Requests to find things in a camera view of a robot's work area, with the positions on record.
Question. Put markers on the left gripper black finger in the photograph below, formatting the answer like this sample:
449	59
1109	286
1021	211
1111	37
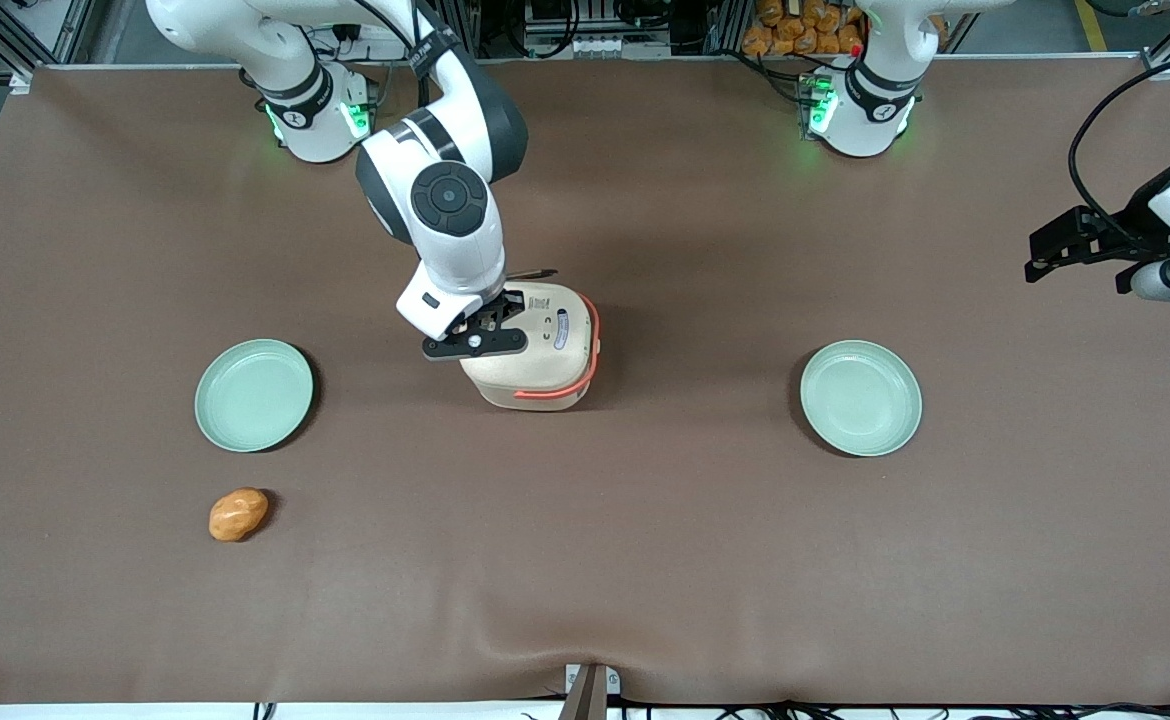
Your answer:
1145	240
1075	240

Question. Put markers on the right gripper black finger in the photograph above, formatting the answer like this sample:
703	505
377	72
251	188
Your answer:
467	322
505	310

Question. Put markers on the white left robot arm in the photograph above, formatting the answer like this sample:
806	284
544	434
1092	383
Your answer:
880	100

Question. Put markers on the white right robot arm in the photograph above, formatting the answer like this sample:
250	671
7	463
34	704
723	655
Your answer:
450	200

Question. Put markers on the pale green round plate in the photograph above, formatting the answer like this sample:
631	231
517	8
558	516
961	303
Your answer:
860	398
253	396

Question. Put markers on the brown table mat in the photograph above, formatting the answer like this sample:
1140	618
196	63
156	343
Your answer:
645	550

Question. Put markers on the grey electronics box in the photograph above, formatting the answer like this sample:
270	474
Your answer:
595	45

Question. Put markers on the white power strip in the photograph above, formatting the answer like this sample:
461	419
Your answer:
375	36

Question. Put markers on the brown potato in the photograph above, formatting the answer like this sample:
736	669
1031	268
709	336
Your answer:
238	514

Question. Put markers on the bag of orange potatoes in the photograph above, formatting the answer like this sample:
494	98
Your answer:
805	30

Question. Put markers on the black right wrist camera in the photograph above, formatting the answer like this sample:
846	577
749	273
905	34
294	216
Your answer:
495	345

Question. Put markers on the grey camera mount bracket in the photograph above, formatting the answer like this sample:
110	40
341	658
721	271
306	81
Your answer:
590	700

